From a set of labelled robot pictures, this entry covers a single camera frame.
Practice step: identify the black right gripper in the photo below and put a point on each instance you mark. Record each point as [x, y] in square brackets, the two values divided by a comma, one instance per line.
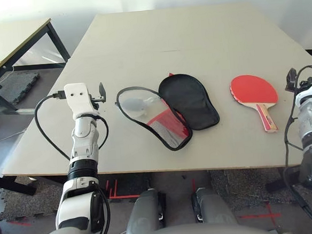
[307, 81]

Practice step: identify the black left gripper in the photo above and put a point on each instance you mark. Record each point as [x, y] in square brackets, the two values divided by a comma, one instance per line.
[94, 101]

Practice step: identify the red ping-pong paddle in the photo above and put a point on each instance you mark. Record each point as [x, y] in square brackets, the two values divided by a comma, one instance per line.
[253, 88]

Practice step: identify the red black paddle case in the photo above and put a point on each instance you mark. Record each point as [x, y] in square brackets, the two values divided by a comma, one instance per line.
[189, 101]

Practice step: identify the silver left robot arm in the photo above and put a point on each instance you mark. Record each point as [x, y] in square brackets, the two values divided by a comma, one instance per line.
[83, 143]

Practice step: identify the black foam floor tile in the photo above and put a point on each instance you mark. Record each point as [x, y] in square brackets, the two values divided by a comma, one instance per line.
[17, 86]

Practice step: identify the black table base bar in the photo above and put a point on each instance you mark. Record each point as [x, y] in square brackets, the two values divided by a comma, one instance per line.
[276, 186]
[13, 184]

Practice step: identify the speckled dark floor mat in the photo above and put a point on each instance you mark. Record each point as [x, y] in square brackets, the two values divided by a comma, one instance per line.
[25, 203]
[241, 186]

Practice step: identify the grey robot left leg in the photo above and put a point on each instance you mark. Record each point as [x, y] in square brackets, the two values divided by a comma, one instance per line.
[144, 211]

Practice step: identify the grey robot leg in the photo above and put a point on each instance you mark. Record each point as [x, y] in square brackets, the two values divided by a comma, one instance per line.
[213, 206]
[144, 211]

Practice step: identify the grey robot right leg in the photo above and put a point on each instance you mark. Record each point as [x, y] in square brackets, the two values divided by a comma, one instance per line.
[213, 206]

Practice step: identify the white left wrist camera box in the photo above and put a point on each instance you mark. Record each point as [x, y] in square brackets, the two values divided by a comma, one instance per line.
[77, 101]

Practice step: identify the side table with black frame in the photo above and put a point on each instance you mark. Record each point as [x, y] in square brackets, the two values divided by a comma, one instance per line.
[11, 33]

